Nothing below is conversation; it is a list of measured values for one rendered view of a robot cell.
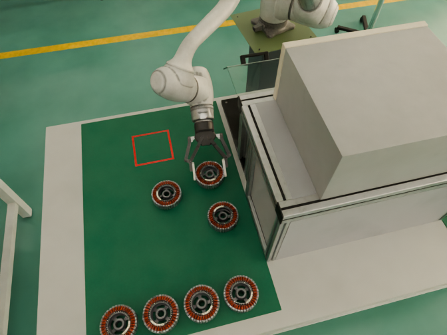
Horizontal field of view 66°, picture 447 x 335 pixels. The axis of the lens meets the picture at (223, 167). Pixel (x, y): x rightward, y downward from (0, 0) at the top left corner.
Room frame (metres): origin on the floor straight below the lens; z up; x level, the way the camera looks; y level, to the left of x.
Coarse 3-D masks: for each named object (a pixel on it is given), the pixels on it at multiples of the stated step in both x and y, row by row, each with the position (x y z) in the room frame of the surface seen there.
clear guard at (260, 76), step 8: (240, 64) 1.01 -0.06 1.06; (248, 64) 1.01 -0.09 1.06; (256, 64) 1.01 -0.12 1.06; (264, 64) 1.01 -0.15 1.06; (272, 64) 1.01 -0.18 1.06; (232, 72) 0.97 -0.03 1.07; (240, 72) 0.97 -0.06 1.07; (248, 72) 0.97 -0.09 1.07; (256, 72) 0.97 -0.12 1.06; (264, 72) 0.97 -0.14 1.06; (272, 72) 0.97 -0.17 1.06; (232, 80) 0.92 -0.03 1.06; (240, 80) 0.93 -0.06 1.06; (248, 80) 0.93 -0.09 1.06; (256, 80) 0.93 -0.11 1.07; (264, 80) 0.93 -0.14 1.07; (272, 80) 0.93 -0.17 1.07; (240, 88) 0.89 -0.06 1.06; (248, 88) 0.89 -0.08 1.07; (256, 88) 0.89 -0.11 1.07; (264, 88) 0.89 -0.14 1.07; (272, 88) 0.89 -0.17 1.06
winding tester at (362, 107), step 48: (288, 48) 0.78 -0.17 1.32; (336, 48) 0.78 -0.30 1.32; (384, 48) 0.79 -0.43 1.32; (432, 48) 0.79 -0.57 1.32; (288, 96) 0.71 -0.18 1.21; (336, 96) 0.60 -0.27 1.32; (384, 96) 0.60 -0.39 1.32; (432, 96) 0.61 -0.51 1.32; (336, 144) 0.46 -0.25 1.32; (384, 144) 0.46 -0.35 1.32; (432, 144) 0.48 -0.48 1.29; (336, 192) 0.43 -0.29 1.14
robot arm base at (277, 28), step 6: (258, 18) 1.73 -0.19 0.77; (258, 24) 1.66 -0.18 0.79; (264, 24) 1.65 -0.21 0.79; (270, 24) 1.64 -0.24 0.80; (276, 24) 1.63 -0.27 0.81; (282, 24) 1.64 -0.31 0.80; (288, 24) 1.68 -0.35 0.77; (258, 30) 1.64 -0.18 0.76; (264, 30) 1.64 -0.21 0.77; (270, 30) 1.63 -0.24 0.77; (276, 30) 1.63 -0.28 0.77; (282, 30) 1.64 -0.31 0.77; (270, 36) 1.59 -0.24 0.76
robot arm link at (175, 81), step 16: (224, 0) 1.16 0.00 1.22; (208, 16) 1.09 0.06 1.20; (224, 16) 1.11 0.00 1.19; (192, 32) 1.03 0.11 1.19; (208, 32) 1.04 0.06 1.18; (192, 48) 0.98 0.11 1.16; (176, 64) 0.92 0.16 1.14; (160, 80) 0.85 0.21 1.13; (176, 80) 0.87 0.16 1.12; (192, 80) 0.91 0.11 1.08; (176, 96) 0.85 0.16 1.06; (192, 96) 0.89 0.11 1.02
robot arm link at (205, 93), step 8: (200, 72) 1.01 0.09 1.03; (208, 72) 1.03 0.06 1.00; (200, 80) 0.96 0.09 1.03; (208, 80) 0.99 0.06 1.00; (200, 88) 0.93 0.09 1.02; (208, 88) 0.96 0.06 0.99; (200, 96) 0.91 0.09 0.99; (208, 96) 0.93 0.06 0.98; (192, 104) 0.91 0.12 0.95; (200, 104) 0.90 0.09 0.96
